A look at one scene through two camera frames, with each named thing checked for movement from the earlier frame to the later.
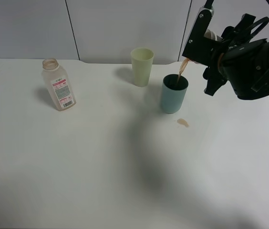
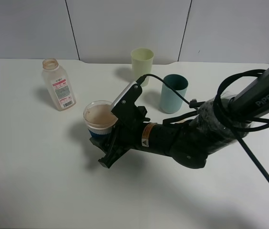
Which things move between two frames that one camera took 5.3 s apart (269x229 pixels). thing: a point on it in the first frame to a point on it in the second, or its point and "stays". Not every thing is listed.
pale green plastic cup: x=142 y=60 stays
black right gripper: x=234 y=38 to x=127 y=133
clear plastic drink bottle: x=58 y=84 stays
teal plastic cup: x=174 y=88 stays
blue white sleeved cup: x=210 y=34 to x=98 y=118
